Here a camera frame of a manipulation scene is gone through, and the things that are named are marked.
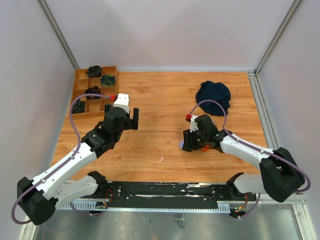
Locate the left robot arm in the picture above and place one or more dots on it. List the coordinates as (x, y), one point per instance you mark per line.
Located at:
(40, 196)

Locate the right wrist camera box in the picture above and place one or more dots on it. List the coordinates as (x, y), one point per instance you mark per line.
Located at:
(191, 118)

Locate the dark green folded tie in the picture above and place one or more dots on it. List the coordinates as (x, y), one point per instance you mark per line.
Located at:
(78, 107)

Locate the navy blue cloth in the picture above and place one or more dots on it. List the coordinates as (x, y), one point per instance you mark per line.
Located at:
(215, 91)

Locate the wooden compartment tray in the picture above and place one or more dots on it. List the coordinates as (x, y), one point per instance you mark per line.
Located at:
(94, 108)

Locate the black orange rolled tie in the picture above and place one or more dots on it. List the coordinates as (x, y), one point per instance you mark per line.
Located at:
(93, 90)

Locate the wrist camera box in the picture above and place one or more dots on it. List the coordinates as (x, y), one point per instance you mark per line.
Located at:
(122, 101)
(191, 118)

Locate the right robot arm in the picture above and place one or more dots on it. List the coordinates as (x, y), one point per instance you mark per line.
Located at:
(279, 175)

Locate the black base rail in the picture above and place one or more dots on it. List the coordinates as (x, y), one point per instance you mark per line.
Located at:
(165, 196)

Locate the black rolled tie top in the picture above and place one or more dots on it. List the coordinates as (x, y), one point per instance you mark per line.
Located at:
(94, 71)

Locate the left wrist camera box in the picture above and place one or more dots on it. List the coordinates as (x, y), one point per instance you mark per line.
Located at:
(122, 101)

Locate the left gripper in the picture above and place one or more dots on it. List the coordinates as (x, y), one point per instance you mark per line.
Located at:
(132, 123)

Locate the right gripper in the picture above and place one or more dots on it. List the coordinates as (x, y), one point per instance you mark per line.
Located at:
(189, 144)

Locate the green yellow rolled tie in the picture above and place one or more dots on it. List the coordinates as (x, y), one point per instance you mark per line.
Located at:
(108, 80)

